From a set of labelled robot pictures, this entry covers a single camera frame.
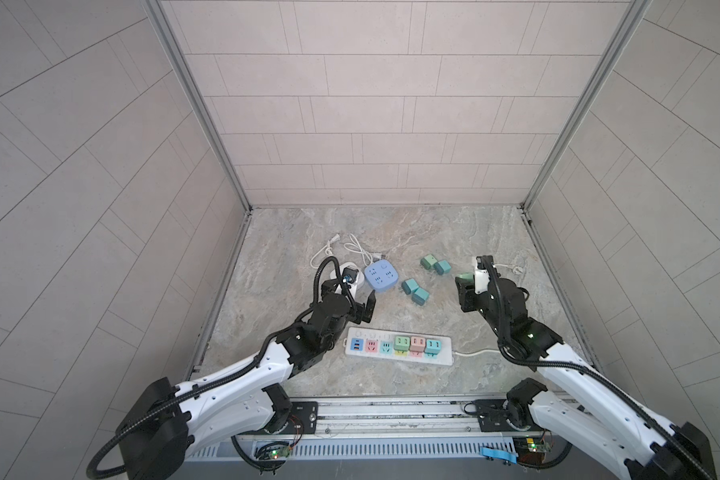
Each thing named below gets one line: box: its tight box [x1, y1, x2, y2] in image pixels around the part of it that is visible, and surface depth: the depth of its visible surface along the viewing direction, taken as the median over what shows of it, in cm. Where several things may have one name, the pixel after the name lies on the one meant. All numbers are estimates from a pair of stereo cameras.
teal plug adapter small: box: [424, 339, 442, 359], surface depth 79 cm
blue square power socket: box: [363, 259, 399, 293], surface depth 96 cm
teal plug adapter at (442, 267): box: [433, 260, 452, 276], surface depth 99 cm
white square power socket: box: [330, 262, 363, 299], surface depth 65 cm
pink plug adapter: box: [410, 336, 426, 358], surface depth 79 cm
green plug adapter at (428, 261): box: [420, 254, 438, 270], surface depth 101 cm
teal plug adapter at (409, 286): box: [401, 278, 419, 295], surface depth 95 cm
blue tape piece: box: [479, 446, 518, 464], surface depth 67 cm
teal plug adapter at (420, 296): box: [411, 287, 430, 306], surface depth 93 cm
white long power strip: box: [343, 327, 453, 366], surface depth 82 cm
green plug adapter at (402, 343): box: [394, 336, 411, 353], surface depth 79 cm
